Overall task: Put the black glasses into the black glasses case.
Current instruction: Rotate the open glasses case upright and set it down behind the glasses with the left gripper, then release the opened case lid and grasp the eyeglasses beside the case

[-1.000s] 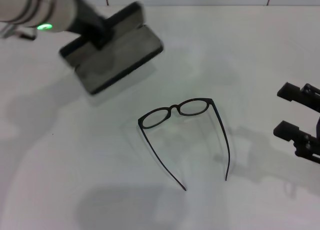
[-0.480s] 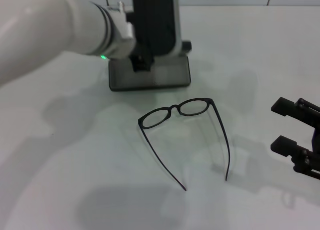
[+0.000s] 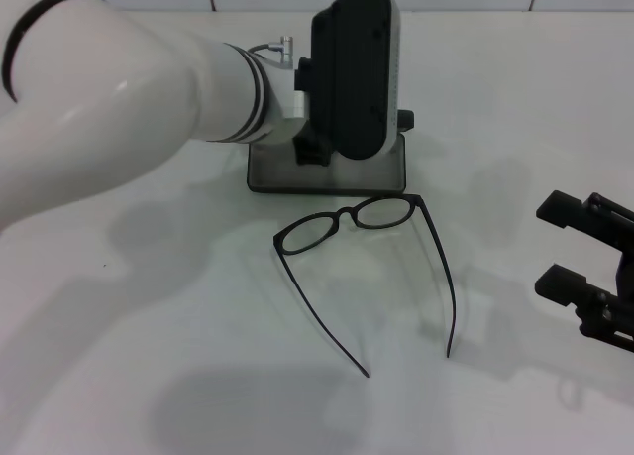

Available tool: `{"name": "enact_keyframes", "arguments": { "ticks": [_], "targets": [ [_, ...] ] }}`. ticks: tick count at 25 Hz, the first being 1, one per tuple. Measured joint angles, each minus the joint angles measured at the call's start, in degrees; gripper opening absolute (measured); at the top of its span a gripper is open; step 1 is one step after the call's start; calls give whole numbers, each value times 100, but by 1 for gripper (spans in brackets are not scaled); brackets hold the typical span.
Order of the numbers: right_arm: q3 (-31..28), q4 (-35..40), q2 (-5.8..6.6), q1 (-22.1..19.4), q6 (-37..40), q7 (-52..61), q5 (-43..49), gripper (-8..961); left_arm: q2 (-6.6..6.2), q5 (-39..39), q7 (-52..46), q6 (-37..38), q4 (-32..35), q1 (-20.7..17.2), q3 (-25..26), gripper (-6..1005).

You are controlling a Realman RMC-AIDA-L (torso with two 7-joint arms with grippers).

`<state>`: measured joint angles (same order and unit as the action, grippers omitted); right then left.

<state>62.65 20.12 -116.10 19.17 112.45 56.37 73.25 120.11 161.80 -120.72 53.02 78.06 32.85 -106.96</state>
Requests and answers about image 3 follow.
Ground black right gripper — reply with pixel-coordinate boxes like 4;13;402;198
533;189;634;353

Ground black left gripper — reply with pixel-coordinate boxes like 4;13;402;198
292;133;333;168

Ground black glasses case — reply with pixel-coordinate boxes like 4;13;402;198
246;108;416;196

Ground black glasses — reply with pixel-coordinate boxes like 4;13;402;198
272;193;460;380

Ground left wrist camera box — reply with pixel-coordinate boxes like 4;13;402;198
295;0;403;163

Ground left wrist cable with connector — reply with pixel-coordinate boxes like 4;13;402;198
246;35;295;69

